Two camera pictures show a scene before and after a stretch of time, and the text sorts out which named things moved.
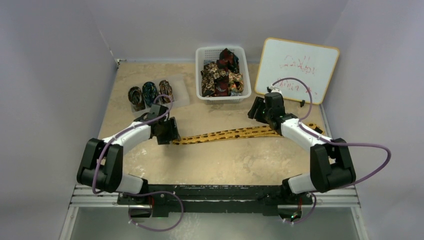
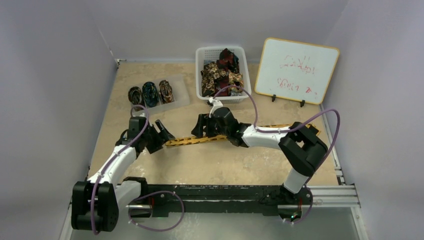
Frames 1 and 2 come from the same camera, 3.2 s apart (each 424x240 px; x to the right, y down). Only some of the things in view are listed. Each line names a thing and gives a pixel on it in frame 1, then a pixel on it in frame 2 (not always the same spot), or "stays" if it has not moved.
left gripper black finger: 164,138 → 155,145
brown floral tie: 211,72 stays
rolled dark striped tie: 135,96 stays
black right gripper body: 257,110 → 208,124
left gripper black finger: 175,133 → 167,136
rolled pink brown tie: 165,88 stays
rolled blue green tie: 150,92 stays
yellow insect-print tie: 262,131 stays
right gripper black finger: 256,110 → 197,131
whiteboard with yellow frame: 313,64 stays
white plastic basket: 212,53 stays
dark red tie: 227,61 stays
